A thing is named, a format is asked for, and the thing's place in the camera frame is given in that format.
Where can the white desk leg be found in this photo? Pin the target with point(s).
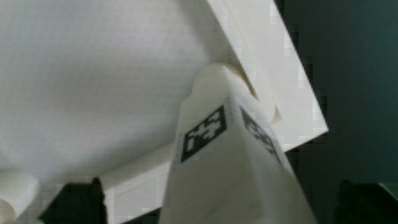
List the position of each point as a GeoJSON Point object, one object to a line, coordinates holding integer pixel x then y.
{"type": "Point", "coordinates": [232, 184]}

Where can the white desk tabletop tray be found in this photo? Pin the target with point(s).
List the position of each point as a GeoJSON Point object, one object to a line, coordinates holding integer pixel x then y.
{"type": "Point", "coordinates": [100, 57]}

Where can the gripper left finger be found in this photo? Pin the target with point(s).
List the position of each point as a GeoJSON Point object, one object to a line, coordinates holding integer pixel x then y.
{"type": "Point", "coordinates": [77, 207]}

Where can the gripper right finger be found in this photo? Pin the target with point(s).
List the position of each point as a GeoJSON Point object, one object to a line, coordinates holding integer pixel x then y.
{"type": "Point", "coordinates": [367, 203]}

